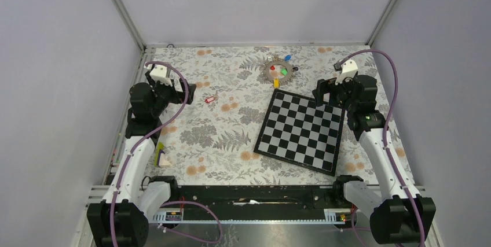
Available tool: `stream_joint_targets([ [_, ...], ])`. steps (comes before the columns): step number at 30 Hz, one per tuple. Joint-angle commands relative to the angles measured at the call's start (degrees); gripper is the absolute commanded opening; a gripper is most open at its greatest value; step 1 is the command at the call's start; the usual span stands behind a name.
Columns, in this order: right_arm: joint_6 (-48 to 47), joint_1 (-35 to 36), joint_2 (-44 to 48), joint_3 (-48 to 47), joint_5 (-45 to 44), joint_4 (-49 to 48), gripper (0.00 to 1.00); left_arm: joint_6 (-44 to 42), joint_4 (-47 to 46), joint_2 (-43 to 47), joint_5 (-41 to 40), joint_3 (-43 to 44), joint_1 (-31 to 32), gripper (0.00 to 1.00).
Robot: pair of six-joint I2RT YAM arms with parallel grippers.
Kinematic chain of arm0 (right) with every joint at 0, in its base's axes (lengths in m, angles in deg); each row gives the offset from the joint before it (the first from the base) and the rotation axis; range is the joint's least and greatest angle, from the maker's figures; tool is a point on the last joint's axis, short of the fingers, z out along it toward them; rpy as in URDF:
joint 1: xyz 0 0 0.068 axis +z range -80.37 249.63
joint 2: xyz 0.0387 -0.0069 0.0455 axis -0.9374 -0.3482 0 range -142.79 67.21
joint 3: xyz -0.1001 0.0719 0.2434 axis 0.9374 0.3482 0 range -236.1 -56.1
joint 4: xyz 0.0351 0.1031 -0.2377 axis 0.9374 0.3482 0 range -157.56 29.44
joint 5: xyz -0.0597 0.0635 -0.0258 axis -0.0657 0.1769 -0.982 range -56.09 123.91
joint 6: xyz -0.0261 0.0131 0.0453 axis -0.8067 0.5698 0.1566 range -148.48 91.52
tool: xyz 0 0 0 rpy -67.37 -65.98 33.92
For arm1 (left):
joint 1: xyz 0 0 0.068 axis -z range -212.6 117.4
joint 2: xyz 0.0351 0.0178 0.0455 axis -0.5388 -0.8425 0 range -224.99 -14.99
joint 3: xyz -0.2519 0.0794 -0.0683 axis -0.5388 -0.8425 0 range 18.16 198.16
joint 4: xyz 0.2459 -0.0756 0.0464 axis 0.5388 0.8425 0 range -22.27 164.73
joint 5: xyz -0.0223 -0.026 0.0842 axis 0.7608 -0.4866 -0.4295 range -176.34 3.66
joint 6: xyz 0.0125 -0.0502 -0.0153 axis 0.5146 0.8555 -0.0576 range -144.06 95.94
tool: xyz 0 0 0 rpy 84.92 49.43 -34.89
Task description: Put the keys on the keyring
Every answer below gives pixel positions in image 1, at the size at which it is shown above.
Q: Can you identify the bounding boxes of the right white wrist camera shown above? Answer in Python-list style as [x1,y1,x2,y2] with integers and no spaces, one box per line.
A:
[334,59,358,85]

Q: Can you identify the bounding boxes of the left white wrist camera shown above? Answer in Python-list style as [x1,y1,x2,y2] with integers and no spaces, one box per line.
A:
[146,64,172,86]

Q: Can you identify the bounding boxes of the red key tag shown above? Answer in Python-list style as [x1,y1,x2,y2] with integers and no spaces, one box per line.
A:
[204,96,216,104]

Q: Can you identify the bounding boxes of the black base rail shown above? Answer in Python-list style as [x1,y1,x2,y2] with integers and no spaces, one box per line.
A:
[150,185,354,224]

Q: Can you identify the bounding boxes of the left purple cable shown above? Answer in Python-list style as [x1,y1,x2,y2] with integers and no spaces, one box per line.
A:
[109,61,224,247]

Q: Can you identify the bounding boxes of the black white checkerboard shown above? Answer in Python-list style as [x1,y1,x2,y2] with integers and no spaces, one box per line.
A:
[254,89,345,176]

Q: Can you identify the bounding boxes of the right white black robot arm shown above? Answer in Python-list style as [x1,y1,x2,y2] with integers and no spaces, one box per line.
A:
[313,75,436,246]

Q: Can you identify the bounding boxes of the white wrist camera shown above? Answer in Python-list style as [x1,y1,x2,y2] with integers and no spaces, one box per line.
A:
[334,59,358,85]
[146,64,172,86]

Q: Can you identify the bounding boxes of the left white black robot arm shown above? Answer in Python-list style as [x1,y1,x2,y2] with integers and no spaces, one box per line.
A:
[87,73,196,246]

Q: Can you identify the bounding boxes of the floral patterned table mat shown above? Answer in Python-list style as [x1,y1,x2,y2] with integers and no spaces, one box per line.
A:
[143,46,379,186]

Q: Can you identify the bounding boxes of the yellow purple white small object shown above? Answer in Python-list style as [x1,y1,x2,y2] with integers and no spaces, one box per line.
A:
[153,142,172,168]

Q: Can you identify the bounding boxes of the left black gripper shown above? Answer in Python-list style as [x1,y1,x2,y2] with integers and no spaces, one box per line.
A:
[146,71,195,117]

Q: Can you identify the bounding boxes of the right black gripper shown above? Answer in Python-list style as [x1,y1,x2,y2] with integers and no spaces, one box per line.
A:
[312,75,358,112]

